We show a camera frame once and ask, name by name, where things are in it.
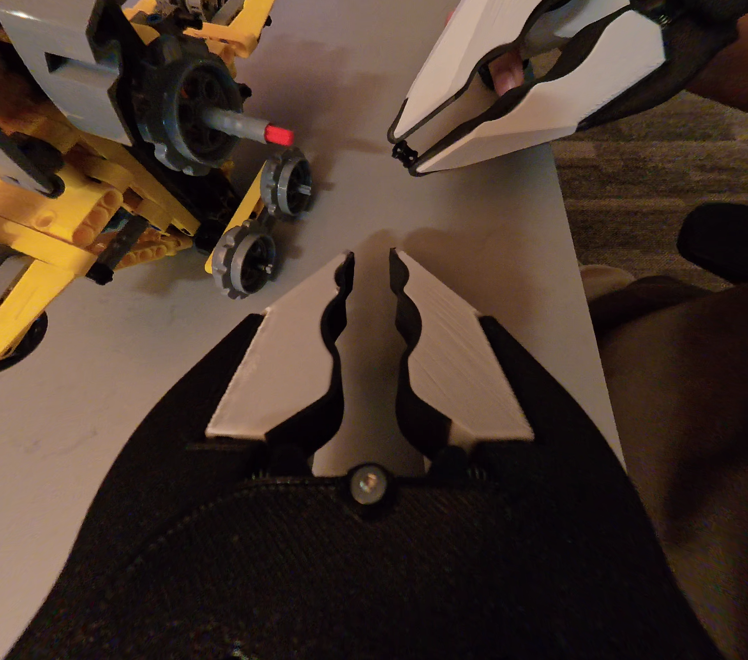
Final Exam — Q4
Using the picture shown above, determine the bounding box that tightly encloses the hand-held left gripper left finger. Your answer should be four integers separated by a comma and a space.
205, 250, 357, 456

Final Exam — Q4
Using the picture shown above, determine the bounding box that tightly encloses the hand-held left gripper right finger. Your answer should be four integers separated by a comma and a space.
388, 247, 535, 459

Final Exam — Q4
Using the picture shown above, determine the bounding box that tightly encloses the yellow beam with two wheels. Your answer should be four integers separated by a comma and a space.
205, 146, 314, 300

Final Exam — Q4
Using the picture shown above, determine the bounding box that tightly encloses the yellow toy brick vehicle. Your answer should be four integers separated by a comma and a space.
0, 0, 296, 371

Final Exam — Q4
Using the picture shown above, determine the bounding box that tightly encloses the person's right forearm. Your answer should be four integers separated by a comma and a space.
688, 16, 748, 113

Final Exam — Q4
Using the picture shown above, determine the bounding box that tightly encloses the person's right hand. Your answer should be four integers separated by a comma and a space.
487, 49, 527, 95

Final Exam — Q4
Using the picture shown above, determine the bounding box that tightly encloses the person's shoe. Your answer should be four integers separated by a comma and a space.
579, 263, 637, 303

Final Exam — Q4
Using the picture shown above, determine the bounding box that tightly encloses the black chair base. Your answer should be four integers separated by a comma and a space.
677, 202, 748, 285

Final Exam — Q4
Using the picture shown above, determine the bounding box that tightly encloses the person's leg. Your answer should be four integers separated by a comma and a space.
587, 275, 748, 660

